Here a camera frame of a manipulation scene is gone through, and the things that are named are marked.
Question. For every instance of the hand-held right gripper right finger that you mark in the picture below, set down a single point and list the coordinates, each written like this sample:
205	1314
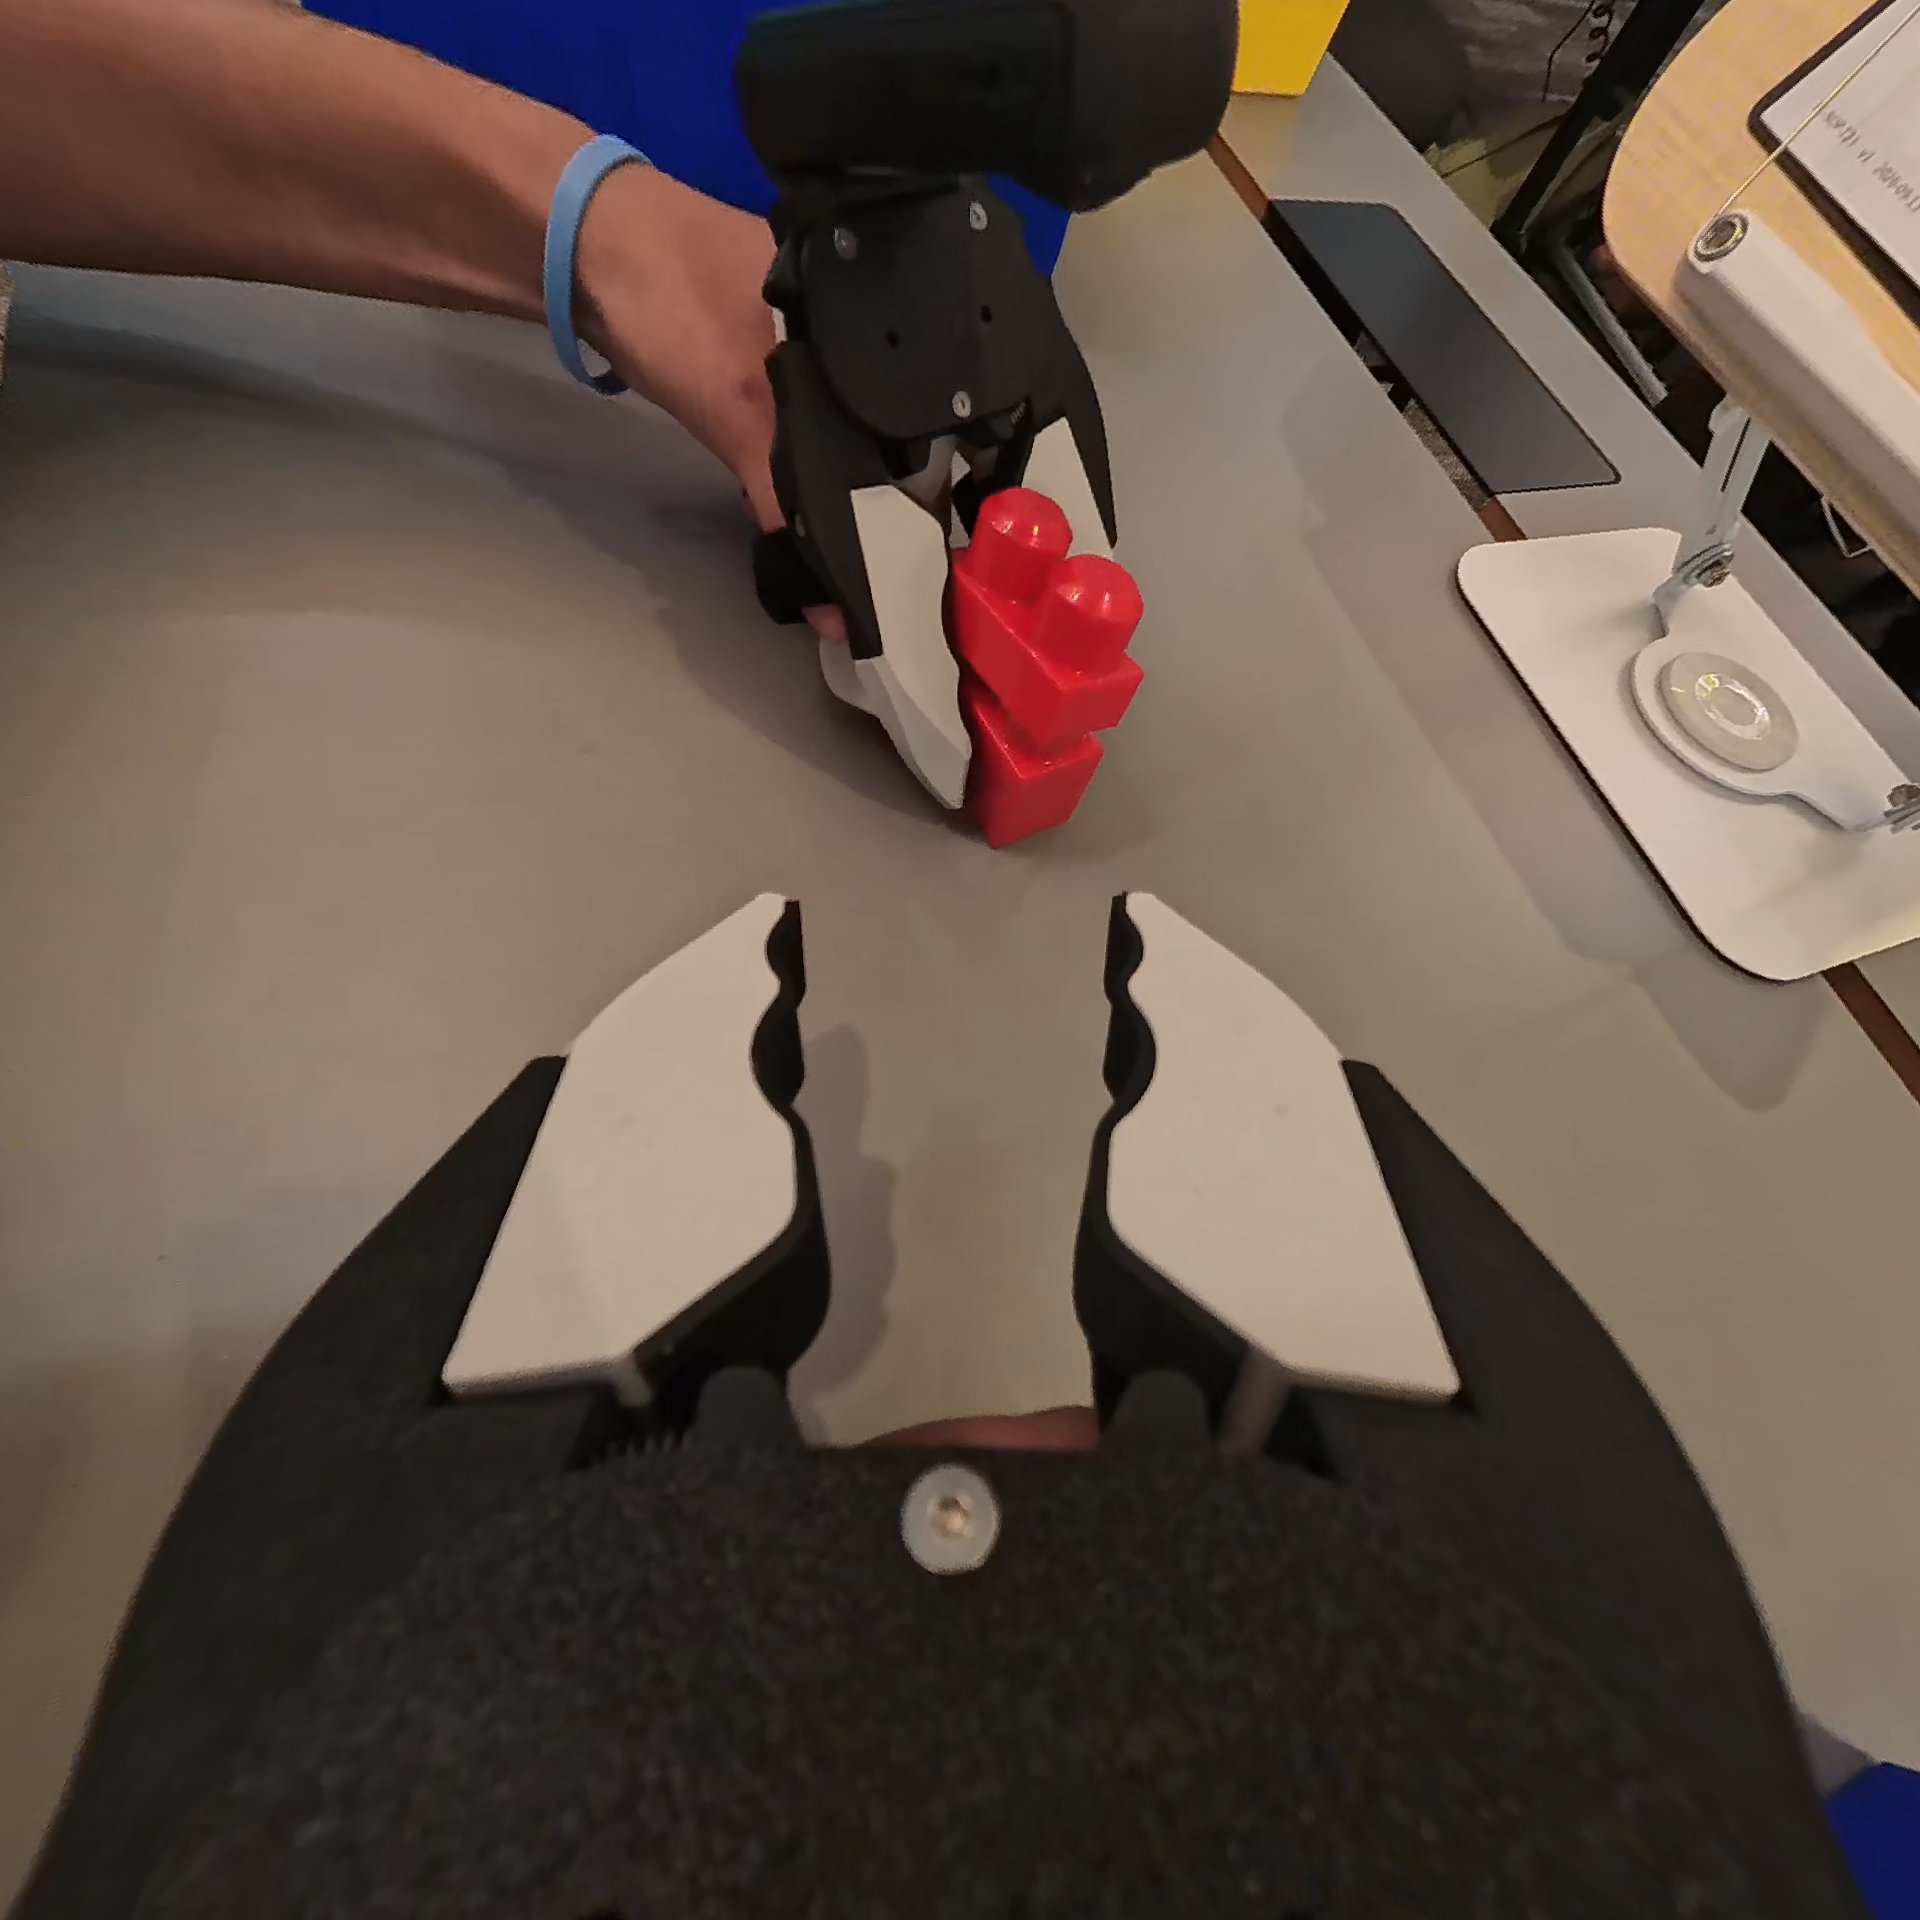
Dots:
1261	1202

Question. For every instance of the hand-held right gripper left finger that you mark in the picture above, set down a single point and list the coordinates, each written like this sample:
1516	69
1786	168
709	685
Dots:
646	1202

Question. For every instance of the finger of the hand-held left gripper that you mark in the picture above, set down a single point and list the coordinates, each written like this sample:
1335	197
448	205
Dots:
901	646

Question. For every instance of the red two-stud toy block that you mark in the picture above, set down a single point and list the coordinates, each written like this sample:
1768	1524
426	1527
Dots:
1052	631

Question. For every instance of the red toy building block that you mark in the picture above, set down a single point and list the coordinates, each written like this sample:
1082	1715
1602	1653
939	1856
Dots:
1037	789

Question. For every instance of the blue plastic bin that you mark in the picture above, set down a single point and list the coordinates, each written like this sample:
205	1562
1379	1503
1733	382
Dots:
1885	1845
603	46

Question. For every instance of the person's left forearm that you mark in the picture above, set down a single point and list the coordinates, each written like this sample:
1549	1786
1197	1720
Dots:
271	135

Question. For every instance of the person's left hand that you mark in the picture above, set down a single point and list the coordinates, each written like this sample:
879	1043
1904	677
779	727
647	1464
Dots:
707	332

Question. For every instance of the yellow plastic bin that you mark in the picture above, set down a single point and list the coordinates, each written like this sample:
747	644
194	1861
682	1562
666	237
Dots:
1292	31

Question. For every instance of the blue wristband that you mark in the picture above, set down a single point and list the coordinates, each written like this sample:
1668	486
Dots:
579	270

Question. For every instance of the black flat panel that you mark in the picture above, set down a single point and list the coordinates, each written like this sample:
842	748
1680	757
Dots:
1442	332

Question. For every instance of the white book stand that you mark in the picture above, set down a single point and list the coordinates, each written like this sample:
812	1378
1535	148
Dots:
1592	691

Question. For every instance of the printed instruction sheet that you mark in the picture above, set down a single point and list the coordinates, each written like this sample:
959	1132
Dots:
1862	122

